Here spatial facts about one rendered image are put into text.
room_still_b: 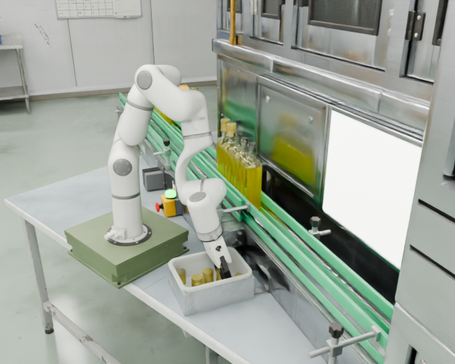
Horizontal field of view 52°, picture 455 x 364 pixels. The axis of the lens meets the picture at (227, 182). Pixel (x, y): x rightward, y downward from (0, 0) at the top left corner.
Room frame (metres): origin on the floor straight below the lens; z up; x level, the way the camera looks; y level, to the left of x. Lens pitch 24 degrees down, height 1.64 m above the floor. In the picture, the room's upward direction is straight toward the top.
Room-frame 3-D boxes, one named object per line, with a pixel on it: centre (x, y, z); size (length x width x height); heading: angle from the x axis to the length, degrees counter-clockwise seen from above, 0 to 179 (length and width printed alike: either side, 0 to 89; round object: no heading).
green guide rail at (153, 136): (2.16, 0.36, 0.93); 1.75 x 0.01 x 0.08; 23
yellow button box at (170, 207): (1.70, 0.23, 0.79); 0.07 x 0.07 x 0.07; 23
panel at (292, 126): (1.30, -0.29, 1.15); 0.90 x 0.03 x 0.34; 23
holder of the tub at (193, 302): (1.19, 0.03, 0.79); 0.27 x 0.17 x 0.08; 113
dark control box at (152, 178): (1.96, 0.34, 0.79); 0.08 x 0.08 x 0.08; 23
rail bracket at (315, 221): (1.18, -0.27, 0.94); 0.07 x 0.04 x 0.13; 113
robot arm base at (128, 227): (1.36, 0.34, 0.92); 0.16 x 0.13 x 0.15; 148
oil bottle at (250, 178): (1.45, -0.08, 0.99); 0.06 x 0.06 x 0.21; 24
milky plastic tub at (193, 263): (1.18, 0.05, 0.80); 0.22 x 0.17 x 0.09; 113
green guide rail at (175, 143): (2.19, 0.29, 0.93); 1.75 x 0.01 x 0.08; 23
